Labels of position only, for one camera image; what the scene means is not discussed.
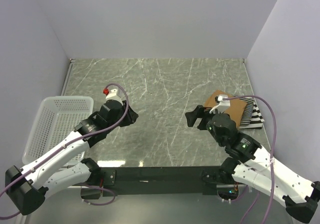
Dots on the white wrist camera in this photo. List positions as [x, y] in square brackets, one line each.
[112, 95]
[223, 103]

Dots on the tan tank top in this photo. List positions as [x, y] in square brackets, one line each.
[236, 109]

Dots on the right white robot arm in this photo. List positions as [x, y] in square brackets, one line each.
[251, 164]

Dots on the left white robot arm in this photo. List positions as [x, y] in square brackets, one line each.
[28, 187]

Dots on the thin-striped black white tank top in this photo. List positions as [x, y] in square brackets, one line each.
[248, 100]

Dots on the wide-striped black white tank top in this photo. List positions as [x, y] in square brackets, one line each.
[251, 118]

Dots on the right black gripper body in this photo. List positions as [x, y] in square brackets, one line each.
[205, 123]

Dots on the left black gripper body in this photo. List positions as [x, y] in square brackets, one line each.
[128, 120]

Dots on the white plastic basket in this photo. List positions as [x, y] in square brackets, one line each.
[55, 119]

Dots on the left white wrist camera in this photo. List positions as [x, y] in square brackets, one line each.
[112, 95]

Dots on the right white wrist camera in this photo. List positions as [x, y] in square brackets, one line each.
[223, 103]

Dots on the aluminium frame rail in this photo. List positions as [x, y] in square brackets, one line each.
[112, 176]

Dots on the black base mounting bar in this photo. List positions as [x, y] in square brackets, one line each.
[228, 192]

